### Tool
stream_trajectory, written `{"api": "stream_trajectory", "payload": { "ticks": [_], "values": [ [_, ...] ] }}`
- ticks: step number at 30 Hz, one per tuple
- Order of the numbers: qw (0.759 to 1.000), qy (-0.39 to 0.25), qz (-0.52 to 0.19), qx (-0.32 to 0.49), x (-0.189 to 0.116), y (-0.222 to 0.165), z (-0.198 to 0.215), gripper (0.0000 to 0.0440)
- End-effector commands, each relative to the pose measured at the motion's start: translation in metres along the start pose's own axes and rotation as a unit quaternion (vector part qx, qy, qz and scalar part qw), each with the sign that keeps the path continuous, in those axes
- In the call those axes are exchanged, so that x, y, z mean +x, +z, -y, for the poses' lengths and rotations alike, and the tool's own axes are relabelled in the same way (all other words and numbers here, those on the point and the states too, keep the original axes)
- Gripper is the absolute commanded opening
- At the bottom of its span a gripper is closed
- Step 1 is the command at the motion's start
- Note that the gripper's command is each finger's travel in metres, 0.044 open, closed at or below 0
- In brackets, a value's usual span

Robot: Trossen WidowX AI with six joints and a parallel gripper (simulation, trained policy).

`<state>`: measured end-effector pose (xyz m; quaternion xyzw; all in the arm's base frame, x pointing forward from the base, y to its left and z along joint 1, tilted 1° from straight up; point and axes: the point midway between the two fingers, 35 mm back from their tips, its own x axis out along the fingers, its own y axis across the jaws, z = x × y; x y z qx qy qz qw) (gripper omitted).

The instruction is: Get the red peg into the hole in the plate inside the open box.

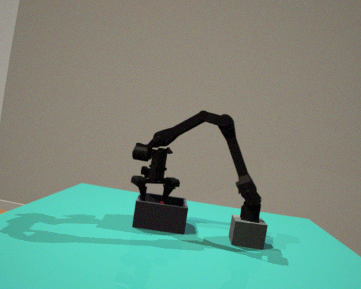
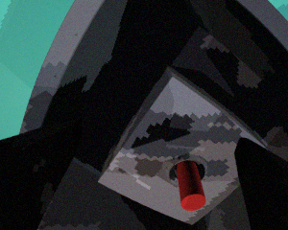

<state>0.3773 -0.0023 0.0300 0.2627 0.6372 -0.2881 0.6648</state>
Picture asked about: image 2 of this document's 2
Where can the grey plate with hole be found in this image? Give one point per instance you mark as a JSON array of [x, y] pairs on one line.
[[177, 121]]

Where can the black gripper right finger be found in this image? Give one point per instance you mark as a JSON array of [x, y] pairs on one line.
[[264, 181]]

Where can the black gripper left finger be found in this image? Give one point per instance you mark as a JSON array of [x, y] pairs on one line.
[[32, 165]]

